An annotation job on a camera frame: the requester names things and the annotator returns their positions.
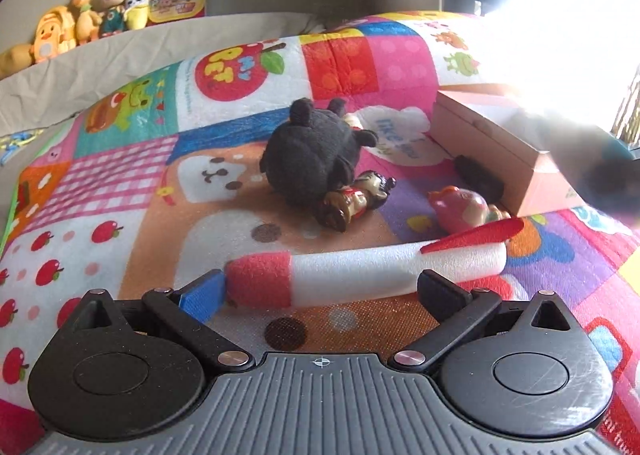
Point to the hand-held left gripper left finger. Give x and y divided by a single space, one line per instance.
202 296

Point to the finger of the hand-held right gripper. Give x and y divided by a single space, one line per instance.
600 170

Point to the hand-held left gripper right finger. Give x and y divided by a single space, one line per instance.
440 291

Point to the red white foam rocket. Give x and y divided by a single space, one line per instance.
360 270

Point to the pink toy figure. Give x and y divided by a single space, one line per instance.
460 210

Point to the pink cardboard box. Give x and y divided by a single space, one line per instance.
480 140

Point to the brown doll figurine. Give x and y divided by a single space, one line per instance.
350 200

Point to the black plush toy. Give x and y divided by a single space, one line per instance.
310 155

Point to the colourful printed play mat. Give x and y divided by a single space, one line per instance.
100 185

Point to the banana plush toy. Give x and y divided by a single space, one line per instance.
136 10

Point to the long yellow plush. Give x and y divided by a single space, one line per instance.
15 62

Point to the orange plush animal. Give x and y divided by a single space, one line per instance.
86 17

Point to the yellow duck backpack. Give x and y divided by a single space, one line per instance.
50 35

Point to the baby doll plush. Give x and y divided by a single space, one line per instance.
114 5

